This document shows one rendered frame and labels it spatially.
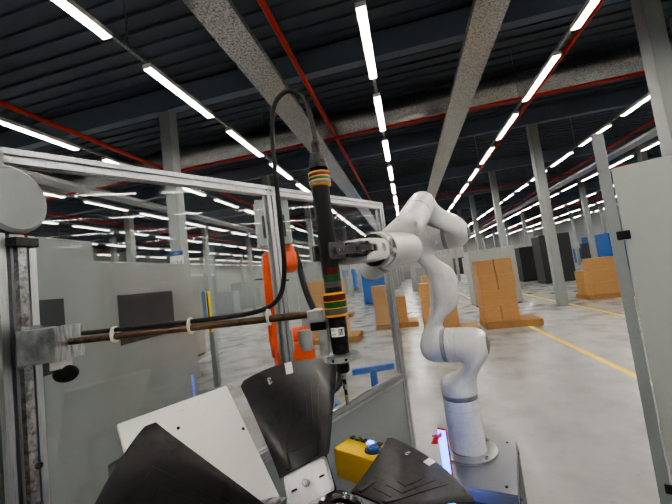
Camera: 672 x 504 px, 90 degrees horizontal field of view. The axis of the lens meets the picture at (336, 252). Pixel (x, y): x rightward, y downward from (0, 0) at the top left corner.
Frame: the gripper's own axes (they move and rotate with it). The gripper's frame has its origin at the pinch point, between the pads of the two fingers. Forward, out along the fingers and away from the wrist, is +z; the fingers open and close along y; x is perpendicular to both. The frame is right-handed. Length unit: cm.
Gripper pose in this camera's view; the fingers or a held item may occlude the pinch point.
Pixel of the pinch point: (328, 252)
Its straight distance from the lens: 66.2
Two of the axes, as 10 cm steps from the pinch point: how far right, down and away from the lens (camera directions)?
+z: -6.6, 0.3, -7.5
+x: -1.3, -9.9, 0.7
